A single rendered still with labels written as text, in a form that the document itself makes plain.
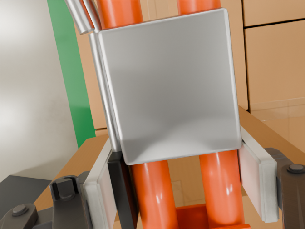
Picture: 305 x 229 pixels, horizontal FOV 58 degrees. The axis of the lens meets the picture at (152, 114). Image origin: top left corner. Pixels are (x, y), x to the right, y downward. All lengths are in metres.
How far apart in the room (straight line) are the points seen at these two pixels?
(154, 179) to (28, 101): 1.25
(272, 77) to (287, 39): 0.09
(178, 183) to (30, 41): 1.09
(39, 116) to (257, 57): 1.01
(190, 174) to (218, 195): 0.24
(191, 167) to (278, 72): 0.40
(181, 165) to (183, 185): 0.06
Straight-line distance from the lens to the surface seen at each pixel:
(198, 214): 0.19
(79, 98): 1.30
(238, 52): 0.70
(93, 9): 0.17
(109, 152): 0.16
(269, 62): 0.73
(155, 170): 0.15
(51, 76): 1.32
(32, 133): 1.42
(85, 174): 0.16
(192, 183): 0.38
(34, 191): 1.39
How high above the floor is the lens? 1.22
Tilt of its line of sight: 76 degrees down
